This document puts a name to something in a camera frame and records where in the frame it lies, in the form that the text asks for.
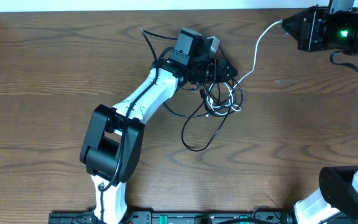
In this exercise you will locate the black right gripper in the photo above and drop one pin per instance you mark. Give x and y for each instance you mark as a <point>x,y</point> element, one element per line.
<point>309,41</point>

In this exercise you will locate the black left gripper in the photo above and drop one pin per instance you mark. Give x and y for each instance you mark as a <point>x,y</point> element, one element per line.
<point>219,73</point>

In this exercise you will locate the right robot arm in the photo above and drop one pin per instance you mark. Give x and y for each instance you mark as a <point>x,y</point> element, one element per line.
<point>329,120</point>

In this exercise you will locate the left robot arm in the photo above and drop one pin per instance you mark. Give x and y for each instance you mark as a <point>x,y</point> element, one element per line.
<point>113,140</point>

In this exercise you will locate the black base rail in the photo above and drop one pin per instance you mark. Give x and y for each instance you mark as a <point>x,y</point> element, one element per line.
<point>262,214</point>

